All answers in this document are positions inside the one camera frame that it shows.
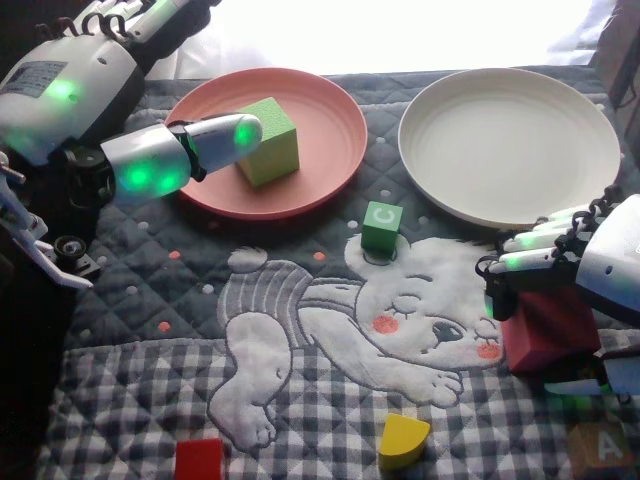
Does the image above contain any white-black robot left hand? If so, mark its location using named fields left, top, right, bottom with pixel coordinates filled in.
left=0, top=0, right=264, bottom=207

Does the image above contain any white-black robot right hand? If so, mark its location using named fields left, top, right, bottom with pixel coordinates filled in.
left=477, top=184, right=640, bottom=406

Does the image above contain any large light green cube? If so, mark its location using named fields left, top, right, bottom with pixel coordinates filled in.
left=234, top=97, right=301, bottom=190

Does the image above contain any white plate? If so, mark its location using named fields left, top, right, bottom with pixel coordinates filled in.
left=398, top=67, right=623, bottom=229

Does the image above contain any small green letter block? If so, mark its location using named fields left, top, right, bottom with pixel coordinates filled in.
left=360, top=200, right=404, bottom=251

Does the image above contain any pink plate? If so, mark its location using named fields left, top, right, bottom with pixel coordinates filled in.
left=163, top=68, right=369, bottom=221

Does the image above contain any orange-brown letter A block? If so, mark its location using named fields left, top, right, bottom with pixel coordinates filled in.
left=569, top=422, right=640, bottom=480

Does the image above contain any dark brown board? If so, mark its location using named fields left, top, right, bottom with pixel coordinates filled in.
left=592, top=0, right=640, bottom=109

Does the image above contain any yellow quarter-round block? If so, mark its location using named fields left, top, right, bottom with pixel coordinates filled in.
left=378, top=412, right=432, bottom=471

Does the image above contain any white cloth backdrop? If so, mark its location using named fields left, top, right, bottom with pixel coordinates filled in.
left=144, top=0, right=616, bottom=81

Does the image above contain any grey quilt with bear print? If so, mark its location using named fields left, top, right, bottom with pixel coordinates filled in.
left=37, top=64, right=640, bottom=480

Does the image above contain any small red block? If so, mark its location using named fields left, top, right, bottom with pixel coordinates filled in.
left=173, top=438, right=225, bottom=480

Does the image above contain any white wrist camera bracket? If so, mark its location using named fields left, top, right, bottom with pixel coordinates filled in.
left=0, top=149, right=96, bottom=291

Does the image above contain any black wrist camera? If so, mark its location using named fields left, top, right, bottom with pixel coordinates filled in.
left=53, top=234, right=102, bottom=279

